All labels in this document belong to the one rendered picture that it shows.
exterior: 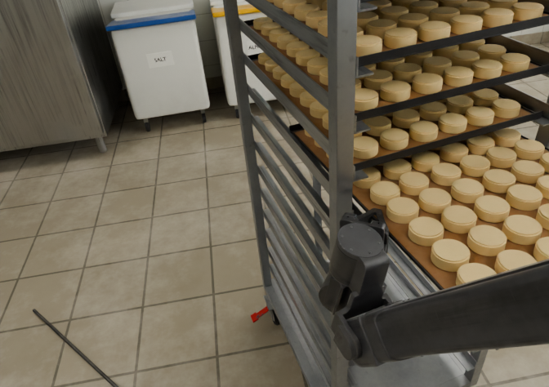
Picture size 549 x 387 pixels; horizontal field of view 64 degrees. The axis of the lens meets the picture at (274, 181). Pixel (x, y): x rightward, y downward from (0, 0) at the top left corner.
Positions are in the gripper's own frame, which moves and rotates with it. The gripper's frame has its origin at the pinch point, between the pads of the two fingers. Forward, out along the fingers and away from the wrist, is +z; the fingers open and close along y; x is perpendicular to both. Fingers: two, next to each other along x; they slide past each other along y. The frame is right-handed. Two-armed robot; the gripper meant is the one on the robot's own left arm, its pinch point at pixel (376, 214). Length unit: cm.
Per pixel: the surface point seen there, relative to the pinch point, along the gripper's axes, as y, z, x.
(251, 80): 63, 192, -131
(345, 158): -9.7, 0.1, -5.3
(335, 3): -33.2, -1.2, -6.2
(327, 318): 49, 13, -14
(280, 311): 83, 36, -41
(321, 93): -16.0, 9.3, -12.3
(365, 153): -6.5, 7.5, -4.0
